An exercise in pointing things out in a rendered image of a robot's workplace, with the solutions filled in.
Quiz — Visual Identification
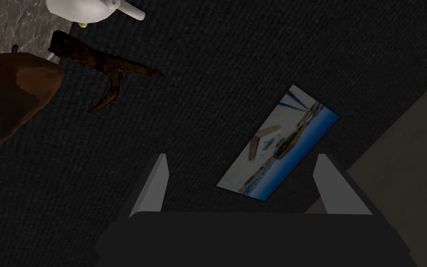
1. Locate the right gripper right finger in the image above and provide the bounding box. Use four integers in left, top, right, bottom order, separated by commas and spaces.
313, 153, 373, 216

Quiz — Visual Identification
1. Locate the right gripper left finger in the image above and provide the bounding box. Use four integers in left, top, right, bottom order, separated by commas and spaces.
128, 153, 170, 219

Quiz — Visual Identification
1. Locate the blue and white picture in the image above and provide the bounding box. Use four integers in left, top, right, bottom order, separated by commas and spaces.
216, 84, 340, 202

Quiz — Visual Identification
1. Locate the brown wooden branch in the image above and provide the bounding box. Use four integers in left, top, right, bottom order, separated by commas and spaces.
47, 30, 164, 114

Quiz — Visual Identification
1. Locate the brown rounded furniture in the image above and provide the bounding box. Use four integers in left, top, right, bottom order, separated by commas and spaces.
0, 52, 65, 166

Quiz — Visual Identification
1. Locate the white rounded fixture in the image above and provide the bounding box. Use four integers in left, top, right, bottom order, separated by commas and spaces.
45, 0, 146, 25

